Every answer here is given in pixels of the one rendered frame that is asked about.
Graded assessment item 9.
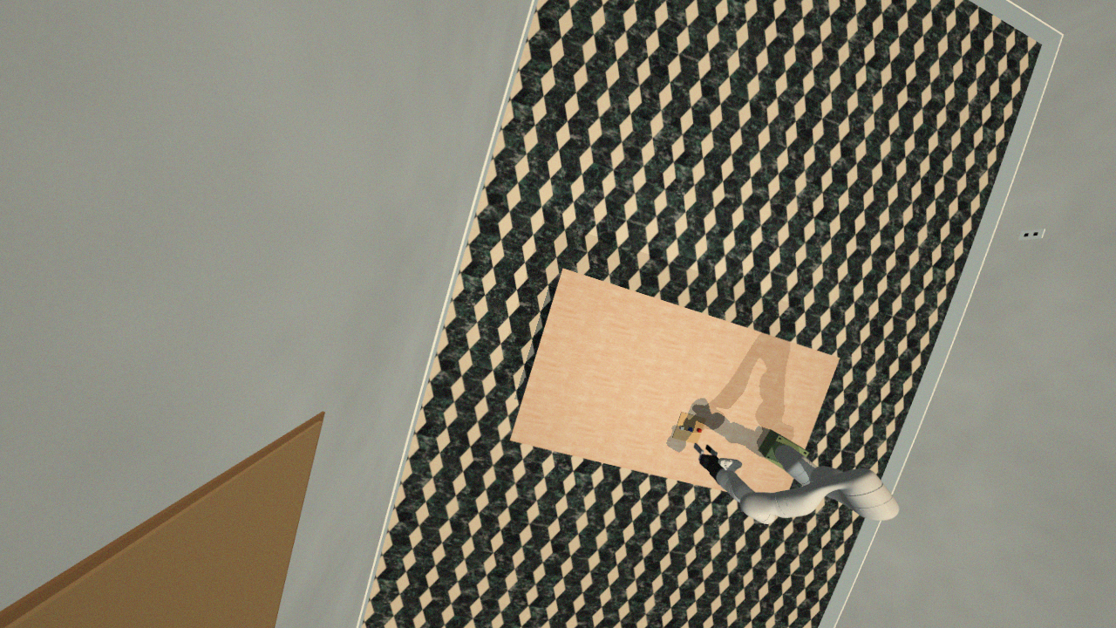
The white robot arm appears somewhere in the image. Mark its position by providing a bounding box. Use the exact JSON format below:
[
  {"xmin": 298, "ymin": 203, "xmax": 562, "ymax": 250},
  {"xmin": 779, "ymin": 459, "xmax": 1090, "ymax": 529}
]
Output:
[{"xmin": 725, "ymin": 445, "xmax": 899, "ymax": 524}]

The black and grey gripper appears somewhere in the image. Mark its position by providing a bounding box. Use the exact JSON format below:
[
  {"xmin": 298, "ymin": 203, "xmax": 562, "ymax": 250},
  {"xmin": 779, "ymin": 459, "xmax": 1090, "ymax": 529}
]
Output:
[{"xmin": 694, "ymin": 443, "xmax": 742, "ymax": 490}]

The tan square mat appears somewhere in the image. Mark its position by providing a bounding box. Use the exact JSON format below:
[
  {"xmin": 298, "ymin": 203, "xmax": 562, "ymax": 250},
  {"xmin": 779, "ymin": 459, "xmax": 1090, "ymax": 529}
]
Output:
[{"xmin": 672, "ymin": 412, "xmax": 706, "ymax": 443}]

